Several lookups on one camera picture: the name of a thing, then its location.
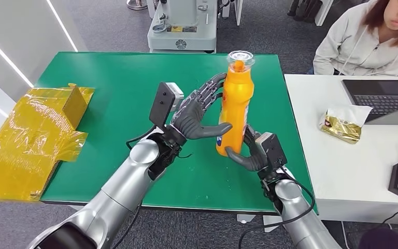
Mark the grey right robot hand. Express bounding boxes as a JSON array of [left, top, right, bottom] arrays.
[[224, 123, 268, 173]]

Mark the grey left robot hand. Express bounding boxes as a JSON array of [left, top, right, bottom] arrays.
[[171, 72, 233, 141]]

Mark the orange plastic bottle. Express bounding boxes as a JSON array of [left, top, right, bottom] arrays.
[[215, 50, 255, 158]]

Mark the white table foot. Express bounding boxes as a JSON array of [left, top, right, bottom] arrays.
[[263, 215, 279, 233], [236, 214, 257, 225]]

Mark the grey machine stand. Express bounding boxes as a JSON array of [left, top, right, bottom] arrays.
[[147, 0, 218, 54]]

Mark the gold snack packet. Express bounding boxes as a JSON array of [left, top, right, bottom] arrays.
[[319, 104, 373, 145]]

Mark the chrome stand base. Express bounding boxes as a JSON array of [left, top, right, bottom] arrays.
[[126, 0, 148, 11]]

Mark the dark grey laptop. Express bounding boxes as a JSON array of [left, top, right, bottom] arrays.
[[341, 79, 398, 126]]

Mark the dark purple cushion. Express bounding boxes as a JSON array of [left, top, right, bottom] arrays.
[[357, 227, 398, 249]]

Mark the person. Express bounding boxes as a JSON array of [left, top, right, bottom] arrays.
[[307, 0, 398, 77]]

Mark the black floor object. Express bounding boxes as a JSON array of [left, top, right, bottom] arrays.
[[286, 0, 323, 24]]

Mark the yellow taped cardboard box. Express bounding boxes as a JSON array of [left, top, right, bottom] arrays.
[[0, 83, 96, 203]]

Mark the white furniture leg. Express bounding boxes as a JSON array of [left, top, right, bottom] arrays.
[[314, 0, 334, 27]]

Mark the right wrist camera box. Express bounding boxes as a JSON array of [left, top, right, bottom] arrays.
[[254, 132, 288, 171]]

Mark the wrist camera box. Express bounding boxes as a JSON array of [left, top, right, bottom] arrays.
[[149, 81, 185, 130], [254, 132, 288, 171]]

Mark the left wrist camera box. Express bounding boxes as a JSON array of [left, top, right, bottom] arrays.
[[149, 81, 185, 130]]

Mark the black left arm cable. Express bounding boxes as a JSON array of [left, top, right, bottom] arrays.
[[111, 125, 157, 249]]

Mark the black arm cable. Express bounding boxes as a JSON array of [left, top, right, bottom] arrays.
[[111, 125, 157, 249], [238, 168, 317, 249]]

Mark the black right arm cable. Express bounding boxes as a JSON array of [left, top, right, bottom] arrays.
[[238, 168, 317, 249]]

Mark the black adapter cable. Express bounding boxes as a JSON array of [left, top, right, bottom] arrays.
[[381, 198, 398, 226]]

